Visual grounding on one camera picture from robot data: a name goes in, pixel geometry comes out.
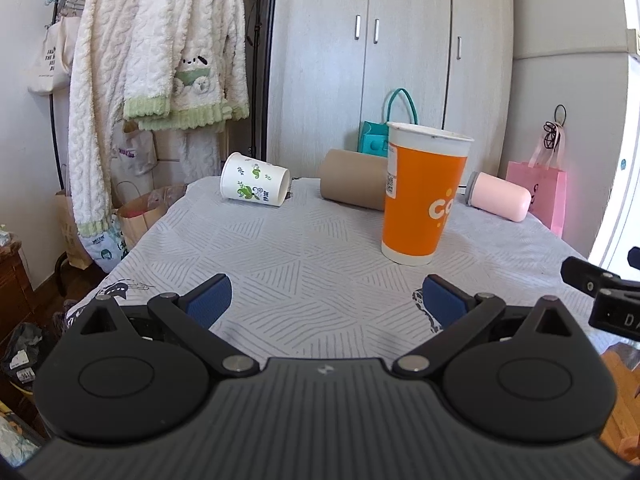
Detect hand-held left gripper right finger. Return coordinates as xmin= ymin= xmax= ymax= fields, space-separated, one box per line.
xmin=391 ymin=274 xmax=588 ymax=380

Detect black hair ties on hook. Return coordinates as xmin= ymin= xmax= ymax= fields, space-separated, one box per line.
xmin=542 ymin=104 xmax=569 ymax=152

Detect white and blue printed bag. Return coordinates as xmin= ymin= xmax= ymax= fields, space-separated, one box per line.
xmin=81 ymin=214 xmax=127 ymax=274

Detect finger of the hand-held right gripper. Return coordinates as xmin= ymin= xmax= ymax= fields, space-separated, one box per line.
xmin=560 ymin=256 xmax=640 ymax=297

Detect brown paper bag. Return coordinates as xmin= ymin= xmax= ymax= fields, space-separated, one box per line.
xmin=53 ymin=180 xmax=97 ymax=269
xmin=115 ymin=184 xmax=189 ymax=254

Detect black tripod stand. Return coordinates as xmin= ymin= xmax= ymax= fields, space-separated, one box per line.
xmin=244 ymin=0 xmax=277 ymax=162

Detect orange paper cup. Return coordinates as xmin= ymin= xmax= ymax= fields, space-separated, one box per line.
xmin=381 ymin=121 xmax=475 ymax=267

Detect grey wardrobe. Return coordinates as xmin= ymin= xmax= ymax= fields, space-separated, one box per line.
xmin=265 ymin=0 xmax=516 ymax=181

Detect black plastic bag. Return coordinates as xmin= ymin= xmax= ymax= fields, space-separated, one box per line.
xmin=2 ymin=322 xmax=52 ymax=397

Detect white canvas tote bag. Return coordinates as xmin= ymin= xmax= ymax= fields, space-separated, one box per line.
xmin=27 ymin=10 xmax=84 ymax=96

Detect white fluffy robe green trim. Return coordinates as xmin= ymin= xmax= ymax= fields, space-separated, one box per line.
xmin=67 ymin=0 xmax=250 ymax=242

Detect brown paper cup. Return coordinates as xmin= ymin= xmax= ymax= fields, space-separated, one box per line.
xmin=319 ymin=148 xmax=390 ymax=212

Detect teal gift bag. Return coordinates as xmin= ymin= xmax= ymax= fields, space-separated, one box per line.
xmin=357 ymin=88 xmax=419 ymax=157

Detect white bag with purple print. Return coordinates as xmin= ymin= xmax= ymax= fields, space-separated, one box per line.
xmin=112 ymin=120 xmax=159 ymax=177

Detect black coat rack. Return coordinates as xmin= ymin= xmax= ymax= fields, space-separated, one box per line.
xmin=48 ymin=0 xmax=96 ymax=196

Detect white cup with green leaves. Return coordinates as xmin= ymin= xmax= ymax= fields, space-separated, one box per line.
xmin=220 ymin=152 xmax=292 ymax=209

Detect pink cup with grey lid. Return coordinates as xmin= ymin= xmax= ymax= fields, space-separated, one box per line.
xmin=466 ymin=171 xmax=532 ymax=223

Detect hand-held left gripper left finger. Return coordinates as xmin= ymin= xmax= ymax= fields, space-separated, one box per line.
xmin=63 ymin=273 xmax=261 ymax=380

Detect dark wooden cabinet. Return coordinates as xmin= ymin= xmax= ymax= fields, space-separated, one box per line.
xmin=0 ymin=239 xmax=37 ymax=322

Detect pink gift bag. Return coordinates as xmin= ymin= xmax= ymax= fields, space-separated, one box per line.
xmin=505 ymin=125 xmax=569 ymax=240

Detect grey patterned tablecloth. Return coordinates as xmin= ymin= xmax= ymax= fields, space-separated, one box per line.
xmin=62 ymin=175 xmax=622 ymax=362

